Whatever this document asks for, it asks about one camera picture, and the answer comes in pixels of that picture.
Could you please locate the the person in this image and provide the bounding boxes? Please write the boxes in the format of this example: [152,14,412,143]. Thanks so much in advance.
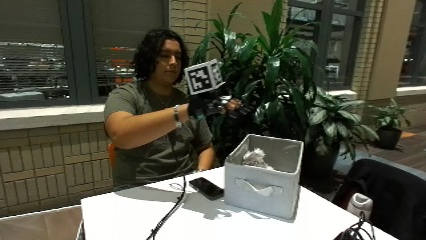
[103,28,245,188]

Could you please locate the tall green potted plant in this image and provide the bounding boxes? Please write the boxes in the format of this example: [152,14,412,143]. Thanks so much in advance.
[192,0,322,164]

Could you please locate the black plant pot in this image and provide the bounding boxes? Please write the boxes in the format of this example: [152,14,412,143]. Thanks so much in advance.
[376,127,404,151]

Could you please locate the small green potted plant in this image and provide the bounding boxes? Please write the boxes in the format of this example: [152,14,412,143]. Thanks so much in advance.
[370,98,413,132]

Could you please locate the thin wire glasses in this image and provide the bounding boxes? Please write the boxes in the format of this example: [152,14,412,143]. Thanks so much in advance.
[167,181,187,193]

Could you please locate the silver bracelet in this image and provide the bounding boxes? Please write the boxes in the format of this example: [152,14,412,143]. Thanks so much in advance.
[172,104,184,130]

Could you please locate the white marker cube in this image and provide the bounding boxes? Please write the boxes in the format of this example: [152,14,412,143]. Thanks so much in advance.
[183,58,227,96]

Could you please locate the black smartphone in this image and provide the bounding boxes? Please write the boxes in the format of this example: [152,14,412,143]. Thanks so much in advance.
[188,176,225,201]

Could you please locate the grey window sill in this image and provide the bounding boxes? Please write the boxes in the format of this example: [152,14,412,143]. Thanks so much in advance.
[0,103,108,132]

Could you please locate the grey fabric storage box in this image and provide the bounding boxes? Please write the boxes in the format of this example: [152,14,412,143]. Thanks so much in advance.
[224,133,305,221]

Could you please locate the black cable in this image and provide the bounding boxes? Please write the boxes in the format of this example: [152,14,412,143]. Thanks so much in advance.
[145,173,188,240]

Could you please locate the black jacket on chair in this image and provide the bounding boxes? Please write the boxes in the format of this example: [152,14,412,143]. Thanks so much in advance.
[332,158,426,240]

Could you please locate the white window sill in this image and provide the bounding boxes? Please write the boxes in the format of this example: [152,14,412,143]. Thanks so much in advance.
[326,85,426,100]

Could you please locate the variegated leafy potted plant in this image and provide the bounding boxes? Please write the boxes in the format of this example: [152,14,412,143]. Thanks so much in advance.
[304,87,381,194]

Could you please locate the white plastic bottle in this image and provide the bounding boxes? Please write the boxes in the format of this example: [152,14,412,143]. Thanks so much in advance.
[346,192,374,222]

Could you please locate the bundle of black cables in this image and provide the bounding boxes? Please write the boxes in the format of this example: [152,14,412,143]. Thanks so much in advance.
[332,211,380,240]

